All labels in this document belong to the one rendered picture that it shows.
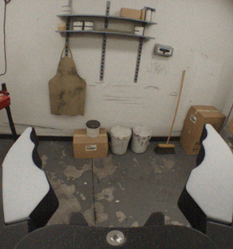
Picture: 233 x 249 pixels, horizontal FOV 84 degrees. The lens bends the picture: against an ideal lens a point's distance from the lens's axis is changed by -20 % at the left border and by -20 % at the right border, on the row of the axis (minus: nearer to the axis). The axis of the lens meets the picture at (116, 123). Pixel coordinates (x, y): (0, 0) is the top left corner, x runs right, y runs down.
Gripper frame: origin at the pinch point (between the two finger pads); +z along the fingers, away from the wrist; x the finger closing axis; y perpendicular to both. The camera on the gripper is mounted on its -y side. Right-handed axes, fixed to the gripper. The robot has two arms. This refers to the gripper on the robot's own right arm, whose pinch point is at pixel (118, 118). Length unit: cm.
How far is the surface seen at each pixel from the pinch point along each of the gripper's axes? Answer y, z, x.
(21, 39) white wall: -18, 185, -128
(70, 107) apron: 91, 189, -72
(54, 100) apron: 77, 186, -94
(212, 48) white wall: 4, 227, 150
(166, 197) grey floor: 177, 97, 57
